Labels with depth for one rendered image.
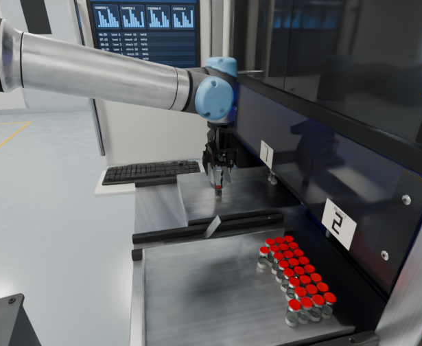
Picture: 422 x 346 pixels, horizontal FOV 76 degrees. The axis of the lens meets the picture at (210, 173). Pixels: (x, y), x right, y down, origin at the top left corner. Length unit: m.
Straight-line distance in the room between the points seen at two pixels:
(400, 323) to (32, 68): 0.63
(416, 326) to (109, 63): 0.57
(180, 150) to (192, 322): 0.86
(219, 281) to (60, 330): 1.27
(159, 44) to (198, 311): 0.94
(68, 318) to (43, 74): 1.49
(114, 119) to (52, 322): 1.12
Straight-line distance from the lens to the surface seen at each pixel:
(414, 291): 0.49
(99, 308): 1.77
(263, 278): 0.62
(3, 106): 6.40
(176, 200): 0.86
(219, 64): 0.66
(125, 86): 0.47
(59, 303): 1.88
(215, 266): 0.64
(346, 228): 0.56
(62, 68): 0.46
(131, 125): 1.23
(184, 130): 1.24
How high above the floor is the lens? 1.34
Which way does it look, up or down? 27 degrees down
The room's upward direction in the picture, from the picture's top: straight up
